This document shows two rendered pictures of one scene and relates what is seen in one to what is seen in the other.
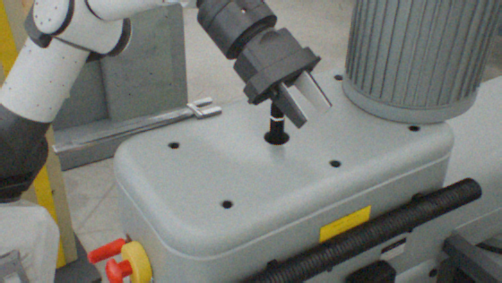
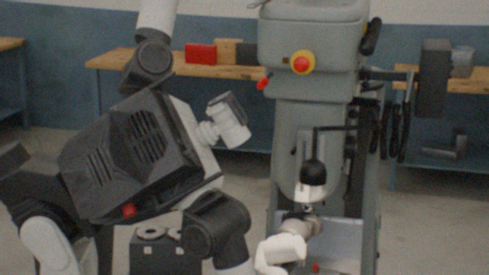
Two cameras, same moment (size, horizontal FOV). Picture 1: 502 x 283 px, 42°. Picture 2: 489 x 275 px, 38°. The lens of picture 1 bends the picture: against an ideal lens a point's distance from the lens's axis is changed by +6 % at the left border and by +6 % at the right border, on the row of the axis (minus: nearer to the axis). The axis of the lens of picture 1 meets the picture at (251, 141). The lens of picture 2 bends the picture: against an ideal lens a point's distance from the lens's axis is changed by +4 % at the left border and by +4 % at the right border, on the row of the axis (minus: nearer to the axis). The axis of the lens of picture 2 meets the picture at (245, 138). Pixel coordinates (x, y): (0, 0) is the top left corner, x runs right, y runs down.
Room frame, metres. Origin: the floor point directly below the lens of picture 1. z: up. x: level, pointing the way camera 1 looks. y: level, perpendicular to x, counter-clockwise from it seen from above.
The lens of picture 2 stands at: (-0.51, 1.44, 2.11)
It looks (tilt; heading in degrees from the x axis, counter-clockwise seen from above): 18 degrees down; 316
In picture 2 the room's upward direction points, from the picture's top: 1 degrees clockwise
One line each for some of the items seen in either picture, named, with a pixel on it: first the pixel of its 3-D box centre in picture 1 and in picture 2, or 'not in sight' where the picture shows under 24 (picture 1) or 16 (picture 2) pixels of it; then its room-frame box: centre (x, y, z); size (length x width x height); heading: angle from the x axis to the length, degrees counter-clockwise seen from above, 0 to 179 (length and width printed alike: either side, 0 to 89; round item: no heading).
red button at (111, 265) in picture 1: (119, 270); (301, 63); (0.60, 0.17, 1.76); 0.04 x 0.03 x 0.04; 34
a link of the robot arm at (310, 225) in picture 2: not in sight; (296, 230); (0.70, 0.05, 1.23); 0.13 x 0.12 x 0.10; 24
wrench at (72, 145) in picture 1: (141, 125); (263, 1); (0.75, 0.16, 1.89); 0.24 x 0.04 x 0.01; 121
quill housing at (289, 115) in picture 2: not in sight; (310, 143); (0.74, -0.04, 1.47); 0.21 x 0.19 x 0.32; 34
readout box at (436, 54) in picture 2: not in sight; (434, 78); (0.62, -0.47, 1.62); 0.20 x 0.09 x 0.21; 124
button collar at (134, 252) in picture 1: (136, 263); (303, 62); (0.61, 0.15, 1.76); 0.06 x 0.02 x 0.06; 34
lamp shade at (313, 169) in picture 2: not in sight; (313, 170); (0.60, 0.11, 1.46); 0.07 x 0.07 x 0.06
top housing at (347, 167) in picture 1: (282, 175); (316, 26); (0.75, -0.05, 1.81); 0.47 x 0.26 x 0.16; 124
